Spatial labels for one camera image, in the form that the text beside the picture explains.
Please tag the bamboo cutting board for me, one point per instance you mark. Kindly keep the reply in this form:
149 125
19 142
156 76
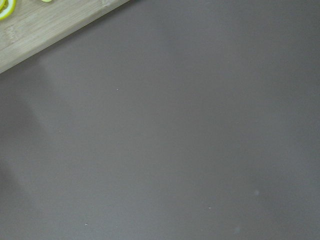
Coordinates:
35 25

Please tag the lemon slices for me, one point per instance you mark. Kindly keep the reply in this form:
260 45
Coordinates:
7 7

